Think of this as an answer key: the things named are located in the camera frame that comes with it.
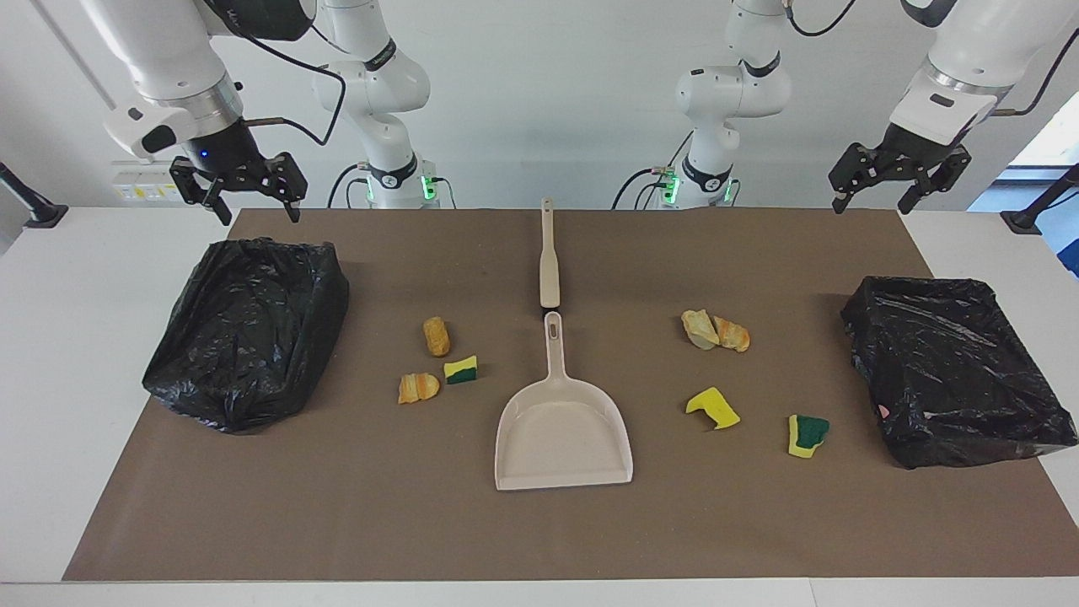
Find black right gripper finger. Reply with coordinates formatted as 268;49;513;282
266;152;308;223
170;158;233;227

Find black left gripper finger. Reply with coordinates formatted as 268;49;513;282
898;145;972;215
829;145;886;212

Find brown croissant end piece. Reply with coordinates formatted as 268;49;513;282
713;315;751;353

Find pale crumbly bread piece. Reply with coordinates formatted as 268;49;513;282
681;309;720;351

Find striped orange croissant piece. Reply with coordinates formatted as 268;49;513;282
398;372;441;405

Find large yellow green sponge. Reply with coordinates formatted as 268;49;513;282
788;414;830;459

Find notched all-yellow sponge piece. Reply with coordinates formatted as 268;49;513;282
685;386;742;431

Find beige hand brush black bristles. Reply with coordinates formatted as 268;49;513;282
539;198;561;320

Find beige plastic dustpan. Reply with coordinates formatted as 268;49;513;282
494;311;635;492

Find black bag-lined bin pink spot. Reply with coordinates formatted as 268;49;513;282
840;275;1079;470

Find black clamp stand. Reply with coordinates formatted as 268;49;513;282
0;162;70;229
1001;164;1079;235

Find brown table mat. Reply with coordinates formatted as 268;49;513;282
62;208;1079;583

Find black base cable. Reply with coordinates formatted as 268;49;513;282
327;163;373;209
612;131;694;210

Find white wall socket strip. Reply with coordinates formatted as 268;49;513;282
111;160;182;203

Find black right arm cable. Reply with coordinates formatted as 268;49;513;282
198;0;348;148

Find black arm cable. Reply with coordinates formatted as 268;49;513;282
198;0;348;148
784;0;1079;117

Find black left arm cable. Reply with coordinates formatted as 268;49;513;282
784;0;1079;117

